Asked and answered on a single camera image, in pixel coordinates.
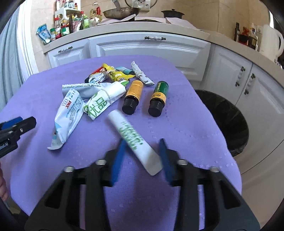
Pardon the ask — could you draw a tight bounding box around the white tube green print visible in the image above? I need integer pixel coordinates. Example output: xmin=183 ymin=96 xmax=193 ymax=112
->
xmin=108 ymin=110 xmax=163 ymax=176

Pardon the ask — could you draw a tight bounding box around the red label black bottle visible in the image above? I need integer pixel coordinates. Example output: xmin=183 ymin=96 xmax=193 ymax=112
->
xmin=84 ymin=67 xmax=105 ymax=83

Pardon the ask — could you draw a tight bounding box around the yellow knotted snack bag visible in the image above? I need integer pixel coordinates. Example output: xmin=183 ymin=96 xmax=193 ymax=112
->
xmin=102 ymin=63 xmax=134 ymax=82

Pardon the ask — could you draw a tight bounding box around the orange label black bottle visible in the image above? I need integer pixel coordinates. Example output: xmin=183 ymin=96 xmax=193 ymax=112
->
xmin=122 ymin=80 xmax=143 ymax=115

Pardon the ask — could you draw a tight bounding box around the teal white tube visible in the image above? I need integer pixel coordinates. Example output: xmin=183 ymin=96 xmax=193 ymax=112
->
xmin=116 ymin=66 xmax=135 ymax=75

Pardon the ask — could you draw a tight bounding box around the green label black bottle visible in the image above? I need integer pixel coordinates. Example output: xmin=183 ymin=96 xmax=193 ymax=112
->
xmin=148 ymin=81 xmax=169 ymax=117

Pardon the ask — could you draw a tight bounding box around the white patterned knotted wrapper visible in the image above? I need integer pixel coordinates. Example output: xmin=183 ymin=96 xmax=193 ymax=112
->
xmin=131 ymin=61 xmax=155 ymax=86

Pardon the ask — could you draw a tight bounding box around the black trash bin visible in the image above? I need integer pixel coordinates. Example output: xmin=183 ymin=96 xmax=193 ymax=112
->
xmin=195 ymin=90 xmax=249 ymax=157

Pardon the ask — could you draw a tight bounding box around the left hand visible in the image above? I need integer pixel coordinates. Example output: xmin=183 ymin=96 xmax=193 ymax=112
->
xmin=0 ymin=167 xmax=9 ymax=201

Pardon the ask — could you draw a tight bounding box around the grey curtain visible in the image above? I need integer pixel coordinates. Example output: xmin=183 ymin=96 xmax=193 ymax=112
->
xmin=0 ymin=9 xmax=23 ymax=109

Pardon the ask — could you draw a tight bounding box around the purple tablecloth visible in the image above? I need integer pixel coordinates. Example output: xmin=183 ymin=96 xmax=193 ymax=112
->
xmin=1 ymin=55 xmax=242 ymax=230

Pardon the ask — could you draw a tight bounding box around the blue white salt bag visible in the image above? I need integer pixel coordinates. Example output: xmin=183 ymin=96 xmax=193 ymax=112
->
xmin=37 ymin=24 xmax=51 ymax=44

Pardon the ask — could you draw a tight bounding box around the red cap seasoning jar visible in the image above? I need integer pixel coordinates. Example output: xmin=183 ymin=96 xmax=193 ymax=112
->
xmin=61 ymin=25 xmax=70 ymax=37

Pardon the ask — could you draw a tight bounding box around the white spice rack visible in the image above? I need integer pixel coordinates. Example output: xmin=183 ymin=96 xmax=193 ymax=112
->
xmin=54 ymin=8 xmax=82 ymax=25

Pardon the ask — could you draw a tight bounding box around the green seasoning bottle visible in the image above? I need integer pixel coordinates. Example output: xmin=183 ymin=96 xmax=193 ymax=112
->
xmin=82 ymin=15 xmax=89 ymax=29

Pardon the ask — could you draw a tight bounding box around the cooking oil bottle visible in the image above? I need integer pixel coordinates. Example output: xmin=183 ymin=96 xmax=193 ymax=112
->
xmin=89 ymin=2 xmax=103 ymax=27

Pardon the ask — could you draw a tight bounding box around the steel wok pan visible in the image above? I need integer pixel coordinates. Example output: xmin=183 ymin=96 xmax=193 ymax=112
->
xmin=103 ymin=0 xmax=141 ymax=20

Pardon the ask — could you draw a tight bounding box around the pink cloth on stove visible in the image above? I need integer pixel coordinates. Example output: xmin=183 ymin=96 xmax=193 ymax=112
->
xmin=98 ymin=14 xmax=197 ymax=29

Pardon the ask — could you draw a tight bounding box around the white electric kettle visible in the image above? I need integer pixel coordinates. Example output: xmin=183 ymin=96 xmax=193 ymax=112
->
xmin=259 ymin=24 xmax=284 ymax=62

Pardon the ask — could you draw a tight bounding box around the dark soy sauce bottle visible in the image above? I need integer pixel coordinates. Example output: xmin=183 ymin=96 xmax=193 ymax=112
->
xmin=248 ymin=23 xmax=258 ymax=50

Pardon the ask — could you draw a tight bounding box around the glass pot lid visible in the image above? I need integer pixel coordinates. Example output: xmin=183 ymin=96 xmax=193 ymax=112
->
xmin=125 ymin=0 xmax=157 ymax=12

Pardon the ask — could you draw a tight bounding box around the red box on counter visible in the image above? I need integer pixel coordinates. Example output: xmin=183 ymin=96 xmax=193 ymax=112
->
xmin=238 ymin=27 xmax=249 ymax=46

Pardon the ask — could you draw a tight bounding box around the dark olive oil bottle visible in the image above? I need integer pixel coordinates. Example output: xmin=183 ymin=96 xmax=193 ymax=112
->
xmin=233 ymin=22 xmax=240 ymax=42

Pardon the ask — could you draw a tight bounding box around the black clay pot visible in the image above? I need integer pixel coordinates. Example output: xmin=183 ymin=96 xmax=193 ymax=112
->
xmin=161 ymin=9 xmax=184 ymax=19

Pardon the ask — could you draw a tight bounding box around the left cabinet handle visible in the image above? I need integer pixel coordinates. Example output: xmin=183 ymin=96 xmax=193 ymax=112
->
xmin=58 ymin=46 xmax=73 ymax=53

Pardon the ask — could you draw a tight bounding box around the corner door right handle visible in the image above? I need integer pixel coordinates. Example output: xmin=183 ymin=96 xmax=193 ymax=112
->
xmin=244 ymin=73 xmax=256 ymax=95

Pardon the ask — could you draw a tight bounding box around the corner door handle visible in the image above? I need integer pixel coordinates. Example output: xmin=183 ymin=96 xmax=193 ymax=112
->
xmin=244 ymin=73 xmax=256 ymax=95
xmin=235 ymin=66 xmax=245 ymax=87

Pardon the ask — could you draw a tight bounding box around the corner door left handle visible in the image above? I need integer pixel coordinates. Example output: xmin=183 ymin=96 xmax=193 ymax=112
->
xmin=235 ymin=66 xmax=245 ymax=87

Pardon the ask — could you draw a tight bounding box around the middle drawer handle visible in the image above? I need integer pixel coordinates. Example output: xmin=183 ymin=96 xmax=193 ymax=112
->
xmin=145 ymin=36 xmax=166 ymax=40

